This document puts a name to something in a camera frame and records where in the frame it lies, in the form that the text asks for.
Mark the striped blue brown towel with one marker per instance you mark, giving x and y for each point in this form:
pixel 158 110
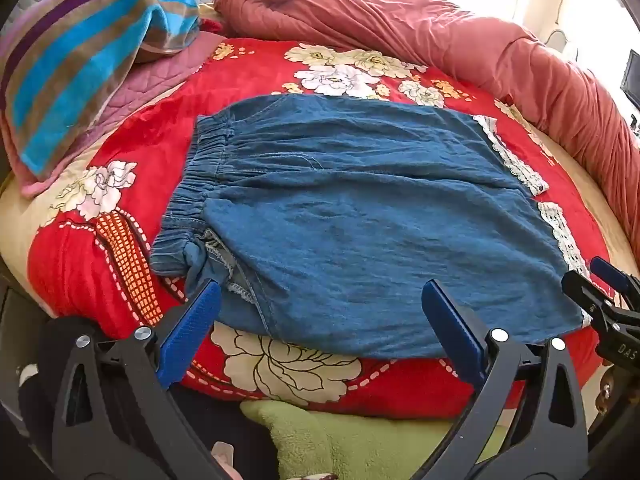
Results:
pixel 85 55

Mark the person's green fleece garment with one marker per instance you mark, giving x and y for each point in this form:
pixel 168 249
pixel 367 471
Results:
pixel 340 440

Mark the red floral blanket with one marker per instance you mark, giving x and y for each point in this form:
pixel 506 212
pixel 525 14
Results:
pixel 150 125

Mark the rust red rolled quilt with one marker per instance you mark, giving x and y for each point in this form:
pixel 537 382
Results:
pixel 400 20

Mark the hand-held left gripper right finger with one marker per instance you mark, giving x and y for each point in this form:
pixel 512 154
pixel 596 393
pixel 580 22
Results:
pixel 450 327

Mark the pink quilted pillow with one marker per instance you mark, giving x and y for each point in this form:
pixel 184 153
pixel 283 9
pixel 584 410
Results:
pixel 165 72

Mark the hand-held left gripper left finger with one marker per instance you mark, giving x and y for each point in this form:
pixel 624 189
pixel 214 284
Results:
pixel 192 325

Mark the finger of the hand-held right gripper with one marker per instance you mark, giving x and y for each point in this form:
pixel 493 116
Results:
pixel 612 272
pixel 595 300

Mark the black flat monitor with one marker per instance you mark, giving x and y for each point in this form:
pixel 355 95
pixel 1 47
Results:
pixel 632 72

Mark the blue denim pants lace trim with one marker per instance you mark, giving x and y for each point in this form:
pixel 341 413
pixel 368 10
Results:
pixel 350 210

